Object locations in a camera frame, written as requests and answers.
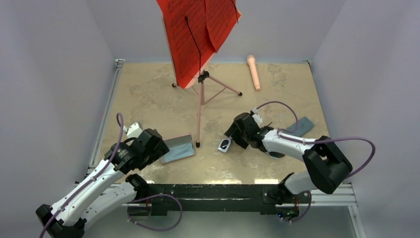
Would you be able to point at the aluminium frame rail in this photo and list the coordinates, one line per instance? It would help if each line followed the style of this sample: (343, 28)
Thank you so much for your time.
(105, 111)

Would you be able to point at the blue glasses case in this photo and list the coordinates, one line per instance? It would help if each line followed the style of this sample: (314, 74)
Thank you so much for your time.
(303, 126)

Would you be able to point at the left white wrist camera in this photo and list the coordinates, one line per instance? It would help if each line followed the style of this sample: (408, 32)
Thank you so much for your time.
(134, 130)

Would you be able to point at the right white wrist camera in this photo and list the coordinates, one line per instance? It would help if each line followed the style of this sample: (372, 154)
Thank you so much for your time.
(257, 118)

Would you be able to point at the black sunglasses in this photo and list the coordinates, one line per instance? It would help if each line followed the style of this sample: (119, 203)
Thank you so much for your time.
(271, 142)

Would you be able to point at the pink toy microphone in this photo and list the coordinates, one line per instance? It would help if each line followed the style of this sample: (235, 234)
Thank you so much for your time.
(254, 73)

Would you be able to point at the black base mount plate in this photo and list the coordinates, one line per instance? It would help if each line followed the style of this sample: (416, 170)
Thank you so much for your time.
(159, 199)

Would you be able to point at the white frame sunglasses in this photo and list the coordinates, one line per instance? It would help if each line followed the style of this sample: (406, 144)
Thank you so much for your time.
(225, 145)

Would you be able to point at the light blue cleaning cloth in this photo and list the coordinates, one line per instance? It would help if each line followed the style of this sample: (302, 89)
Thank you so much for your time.
(178, 152)

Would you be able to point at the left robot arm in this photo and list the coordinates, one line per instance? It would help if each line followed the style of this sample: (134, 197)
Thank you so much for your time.
(89, 201)

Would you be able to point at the pink glasses case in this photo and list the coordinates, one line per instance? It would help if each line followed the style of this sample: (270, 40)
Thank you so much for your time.
(178, 140)

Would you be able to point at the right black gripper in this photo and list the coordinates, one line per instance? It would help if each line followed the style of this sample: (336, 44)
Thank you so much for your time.
(239, 142)

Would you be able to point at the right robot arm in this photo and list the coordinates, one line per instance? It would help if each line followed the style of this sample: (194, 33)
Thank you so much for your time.
(326, 166)

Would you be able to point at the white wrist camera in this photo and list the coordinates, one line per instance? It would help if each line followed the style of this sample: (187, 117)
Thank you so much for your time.
(257, 118)
(134, 130)

